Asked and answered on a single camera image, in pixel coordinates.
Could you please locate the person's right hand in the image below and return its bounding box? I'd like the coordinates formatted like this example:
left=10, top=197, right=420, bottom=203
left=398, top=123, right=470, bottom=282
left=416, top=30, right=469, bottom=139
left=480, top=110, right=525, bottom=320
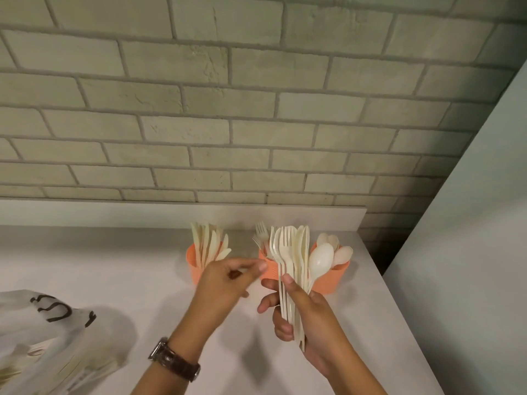
left=257, top=274, right=359, bottom=378

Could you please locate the person's left hand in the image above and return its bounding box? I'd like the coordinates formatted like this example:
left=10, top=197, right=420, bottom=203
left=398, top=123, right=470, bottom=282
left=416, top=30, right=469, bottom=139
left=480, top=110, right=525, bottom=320
left=167, top=258, right=269, bottom=360

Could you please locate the bundle of cream plastic forks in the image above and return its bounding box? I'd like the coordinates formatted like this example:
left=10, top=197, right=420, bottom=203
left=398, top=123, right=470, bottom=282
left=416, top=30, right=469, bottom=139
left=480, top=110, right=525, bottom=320
left=269, top=225, right=312, bottom=352

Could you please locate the large white plastic spoon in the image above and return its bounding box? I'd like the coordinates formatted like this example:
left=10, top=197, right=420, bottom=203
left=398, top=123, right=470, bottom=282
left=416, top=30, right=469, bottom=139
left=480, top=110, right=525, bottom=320
left=307, top=242, right=335, bottom=295

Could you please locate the person's right forearm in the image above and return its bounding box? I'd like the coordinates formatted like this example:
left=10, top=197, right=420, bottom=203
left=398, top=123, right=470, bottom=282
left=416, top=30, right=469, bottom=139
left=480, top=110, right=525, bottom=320
left=329, top=358, right=388, bottom=395

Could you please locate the person's left forearm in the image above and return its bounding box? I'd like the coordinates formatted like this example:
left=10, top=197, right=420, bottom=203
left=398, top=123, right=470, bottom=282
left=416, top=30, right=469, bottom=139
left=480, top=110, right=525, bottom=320
left=134, top=358, right=195, bottom=395

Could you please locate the orange cup holding forks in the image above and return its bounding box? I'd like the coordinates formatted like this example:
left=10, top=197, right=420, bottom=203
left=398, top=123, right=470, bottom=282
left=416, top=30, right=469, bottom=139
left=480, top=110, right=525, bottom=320
left=259, top=248, right=285, bottom=281

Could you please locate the orange cup holding spoons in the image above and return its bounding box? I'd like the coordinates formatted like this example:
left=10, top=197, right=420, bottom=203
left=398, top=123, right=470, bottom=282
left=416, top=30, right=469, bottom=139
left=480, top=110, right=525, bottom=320
left=309, top=242, right=351, bottom=295

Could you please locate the orange cup holding knives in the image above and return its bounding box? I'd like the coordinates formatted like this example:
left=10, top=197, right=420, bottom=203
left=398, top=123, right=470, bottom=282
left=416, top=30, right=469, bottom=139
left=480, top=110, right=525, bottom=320
left=186, top=242, right=231, bottom=285

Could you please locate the translucent white plastic bag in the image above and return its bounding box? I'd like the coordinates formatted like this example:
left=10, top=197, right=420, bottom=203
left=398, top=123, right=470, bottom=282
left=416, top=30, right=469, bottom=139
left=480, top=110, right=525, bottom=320
left=0, top=289, right=139, bottom=395

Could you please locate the brown strap wristwatch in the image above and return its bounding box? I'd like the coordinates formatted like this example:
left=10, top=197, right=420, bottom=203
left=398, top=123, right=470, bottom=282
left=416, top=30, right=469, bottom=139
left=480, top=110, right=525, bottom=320
left=148, top=337, right=201, bottom=383

